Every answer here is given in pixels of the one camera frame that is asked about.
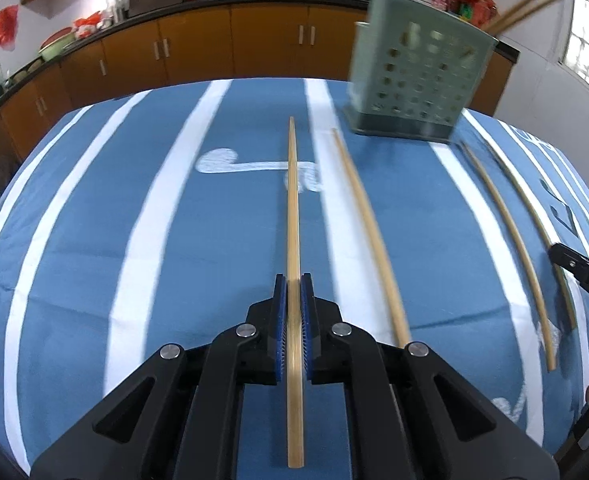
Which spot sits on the green perforated utensil holder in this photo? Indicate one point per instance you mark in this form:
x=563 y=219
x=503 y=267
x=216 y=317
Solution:
x=364 y=60

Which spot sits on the wooden base cabinets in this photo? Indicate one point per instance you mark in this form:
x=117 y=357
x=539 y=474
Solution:
x=264 y=40

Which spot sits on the blue white striped tablecloth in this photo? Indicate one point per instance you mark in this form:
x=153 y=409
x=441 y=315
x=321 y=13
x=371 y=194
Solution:
x=224 y=260

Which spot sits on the red white plastic bag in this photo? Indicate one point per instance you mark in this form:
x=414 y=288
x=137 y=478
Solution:
x=87 y=25

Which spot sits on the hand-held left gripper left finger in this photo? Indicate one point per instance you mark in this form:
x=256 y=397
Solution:
x=280 y=330

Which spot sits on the clear plastic container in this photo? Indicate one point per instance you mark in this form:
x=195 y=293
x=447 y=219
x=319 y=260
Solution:
x=117 y=7

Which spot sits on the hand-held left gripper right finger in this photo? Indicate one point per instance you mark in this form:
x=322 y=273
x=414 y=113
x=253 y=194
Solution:
x=308 y=330

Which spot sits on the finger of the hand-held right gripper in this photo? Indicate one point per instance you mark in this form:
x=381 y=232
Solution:
x=567 y=259

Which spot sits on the red hanging plastic bag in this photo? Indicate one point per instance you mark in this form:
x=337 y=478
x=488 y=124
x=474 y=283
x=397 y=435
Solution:
x=5 y=27

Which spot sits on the green basin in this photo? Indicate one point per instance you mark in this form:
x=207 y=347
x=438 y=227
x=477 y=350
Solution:
x=54 y=47

